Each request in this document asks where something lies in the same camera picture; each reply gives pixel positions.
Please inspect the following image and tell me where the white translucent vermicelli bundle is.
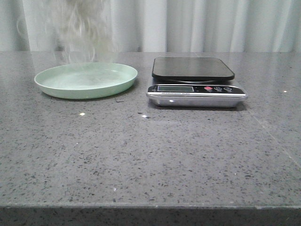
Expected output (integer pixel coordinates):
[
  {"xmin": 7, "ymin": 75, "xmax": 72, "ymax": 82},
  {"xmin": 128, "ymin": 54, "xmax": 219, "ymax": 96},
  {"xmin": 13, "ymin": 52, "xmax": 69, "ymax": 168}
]
[{"xmin": 16, "ymin": 0, "xmax": 118, "ymax": 65}]

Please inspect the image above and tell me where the black silver kitchen scale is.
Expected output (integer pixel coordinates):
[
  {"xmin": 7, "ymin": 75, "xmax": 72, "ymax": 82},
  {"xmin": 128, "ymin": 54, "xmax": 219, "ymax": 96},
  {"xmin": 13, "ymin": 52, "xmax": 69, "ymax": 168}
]
[{"xmin": 146, "ymin": 57, "xmax": 248, "ymax": 108}]

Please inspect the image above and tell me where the light green round plate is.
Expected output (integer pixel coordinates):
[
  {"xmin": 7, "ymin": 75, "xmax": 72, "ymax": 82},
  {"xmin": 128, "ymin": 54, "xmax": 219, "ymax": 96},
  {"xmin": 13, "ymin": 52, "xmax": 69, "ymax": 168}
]
[{"xmin": 34, "ymin": 63, "xmax": 138, "ymax": 100}]

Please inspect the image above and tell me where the white pleated curtain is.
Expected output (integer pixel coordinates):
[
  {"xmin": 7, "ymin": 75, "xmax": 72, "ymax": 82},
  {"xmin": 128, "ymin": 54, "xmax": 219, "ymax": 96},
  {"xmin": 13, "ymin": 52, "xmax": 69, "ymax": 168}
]
[{"xmin": 0, "ymin": 0, "xmax": 301, "ymax": 52}]

